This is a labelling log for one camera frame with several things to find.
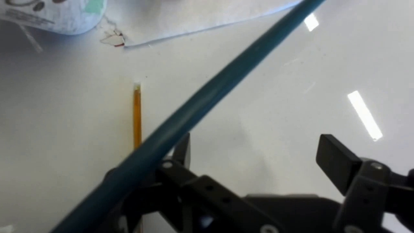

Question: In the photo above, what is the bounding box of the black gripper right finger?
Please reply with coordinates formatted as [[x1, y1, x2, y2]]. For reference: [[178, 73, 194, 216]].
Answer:
[[314, 133, 414, 233]]

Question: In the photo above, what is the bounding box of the thin tan straw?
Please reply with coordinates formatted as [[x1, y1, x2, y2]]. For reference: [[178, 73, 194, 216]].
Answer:
[[131, 82, 143, 152]]

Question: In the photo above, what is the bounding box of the white paper sheet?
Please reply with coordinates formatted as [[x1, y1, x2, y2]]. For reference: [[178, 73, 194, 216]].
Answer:
[[124, 0, 304, 49]]

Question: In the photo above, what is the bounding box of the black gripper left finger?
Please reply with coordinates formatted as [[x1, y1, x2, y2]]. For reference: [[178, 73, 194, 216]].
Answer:
[[104, 132, 282, 233]]

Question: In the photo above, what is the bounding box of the teal cable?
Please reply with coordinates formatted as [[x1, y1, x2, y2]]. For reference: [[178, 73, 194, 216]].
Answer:
[[49, 0, 327, 233]]

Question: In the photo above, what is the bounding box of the white paper cup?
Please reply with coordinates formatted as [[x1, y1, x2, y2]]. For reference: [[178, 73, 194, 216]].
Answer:
[[0, 0, 108, 36]]

